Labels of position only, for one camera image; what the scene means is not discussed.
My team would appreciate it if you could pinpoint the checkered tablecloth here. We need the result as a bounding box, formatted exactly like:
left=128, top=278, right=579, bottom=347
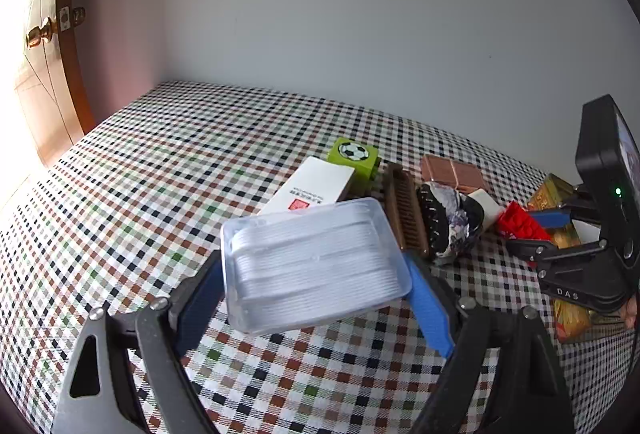
left=0, top=81, right=636, bottom=434

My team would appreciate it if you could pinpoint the clear plastic box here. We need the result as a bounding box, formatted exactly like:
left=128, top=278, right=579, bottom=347
left=220, top=197, right=413, bottom=334

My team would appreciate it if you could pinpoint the green soccer ball block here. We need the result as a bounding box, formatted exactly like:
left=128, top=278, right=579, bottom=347
left=327, top=137, right=382, bottom=195

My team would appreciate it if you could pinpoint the brass door knob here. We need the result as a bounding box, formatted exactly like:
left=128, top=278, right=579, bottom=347
left=26, top=7, right=86, bottom=49

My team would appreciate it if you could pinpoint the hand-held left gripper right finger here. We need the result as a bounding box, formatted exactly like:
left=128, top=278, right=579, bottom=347
left=402, top=251, right=576, bottom=434

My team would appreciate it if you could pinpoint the brown comb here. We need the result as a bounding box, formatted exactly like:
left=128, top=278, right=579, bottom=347
left=382, top=163, right=431, bottom=260

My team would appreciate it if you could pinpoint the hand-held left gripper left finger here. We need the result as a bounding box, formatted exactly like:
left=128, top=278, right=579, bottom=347
left=52, top=249, right=228, bottom=434

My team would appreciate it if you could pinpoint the wooden door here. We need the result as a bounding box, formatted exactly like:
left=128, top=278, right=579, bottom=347
left=0, top=0, right=96, bottom=170

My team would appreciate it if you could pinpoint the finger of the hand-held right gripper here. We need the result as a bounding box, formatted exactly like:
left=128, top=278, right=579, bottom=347
left=505, top=238, right=608, bottom=266
left=527, top=199, right=603, bottom=229

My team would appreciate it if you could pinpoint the white box with red label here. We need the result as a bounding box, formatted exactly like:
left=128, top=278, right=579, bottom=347
left=257, top=155, right=357, bottom=216

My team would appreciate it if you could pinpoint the red toy brick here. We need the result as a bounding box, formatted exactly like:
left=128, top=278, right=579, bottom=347
left=495, top=201, right=551, bottom=242

